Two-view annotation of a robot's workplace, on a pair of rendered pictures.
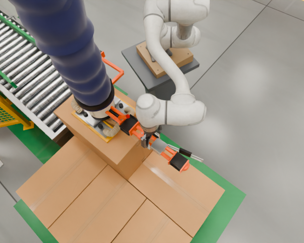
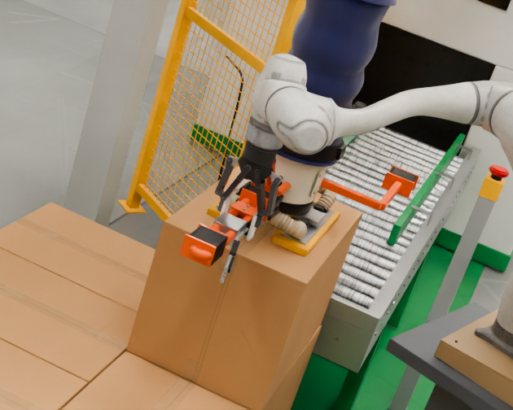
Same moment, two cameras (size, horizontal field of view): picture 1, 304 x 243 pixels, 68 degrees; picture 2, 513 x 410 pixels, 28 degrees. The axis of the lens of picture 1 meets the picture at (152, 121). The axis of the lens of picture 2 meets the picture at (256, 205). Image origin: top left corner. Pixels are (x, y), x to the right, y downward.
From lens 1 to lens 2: 1.98 m
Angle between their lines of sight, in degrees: 55
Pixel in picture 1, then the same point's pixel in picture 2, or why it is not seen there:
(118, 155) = (186, 224)
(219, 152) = not seen: outside the picture
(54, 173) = (105, 246)
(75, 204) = (43, 272)
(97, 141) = (205, 203)
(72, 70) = (304, 23)
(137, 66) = (449, 325)
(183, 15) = (505, 119)
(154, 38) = (426, 90)
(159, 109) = (284, 80)
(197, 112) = (302, 109)
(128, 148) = not seen: hidden behind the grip
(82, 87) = not seen: hidden behind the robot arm
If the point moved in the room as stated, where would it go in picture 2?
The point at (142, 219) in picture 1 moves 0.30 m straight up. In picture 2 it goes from (32, 371) to (59, 268)
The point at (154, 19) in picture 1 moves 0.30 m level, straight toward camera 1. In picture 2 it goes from (464, 85) to (355, 64)
